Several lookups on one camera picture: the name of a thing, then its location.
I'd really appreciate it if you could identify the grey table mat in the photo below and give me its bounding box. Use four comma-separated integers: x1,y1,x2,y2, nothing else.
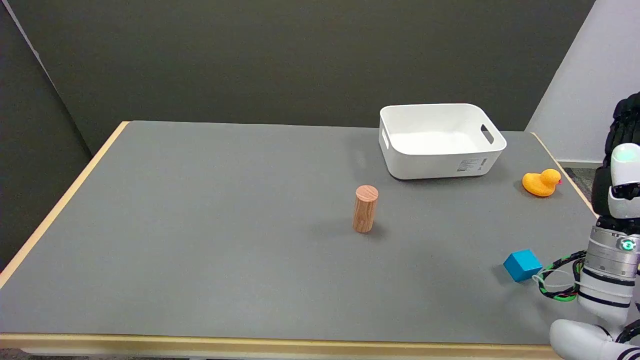
0,120,640,347

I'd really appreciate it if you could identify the thin white cable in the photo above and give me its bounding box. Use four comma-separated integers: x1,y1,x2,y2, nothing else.
531,268,581,296

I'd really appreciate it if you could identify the blue cube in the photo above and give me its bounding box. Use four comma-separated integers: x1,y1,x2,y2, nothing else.
502,249,544,283

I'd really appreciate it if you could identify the black green braided cable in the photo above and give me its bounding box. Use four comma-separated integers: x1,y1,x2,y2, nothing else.
537,251,589,303

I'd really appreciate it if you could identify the wooden cylinder block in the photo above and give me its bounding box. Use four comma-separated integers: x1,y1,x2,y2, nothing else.
352,185,380,234

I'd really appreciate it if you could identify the yellow rubber duck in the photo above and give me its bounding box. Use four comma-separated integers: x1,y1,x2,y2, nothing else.
521,168,563,198

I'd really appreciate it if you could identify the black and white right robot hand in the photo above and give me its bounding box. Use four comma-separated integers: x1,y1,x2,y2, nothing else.
591,92,640,222

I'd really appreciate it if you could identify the white plastic storage bin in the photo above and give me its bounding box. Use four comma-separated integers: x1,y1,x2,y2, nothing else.
378,103,508,181

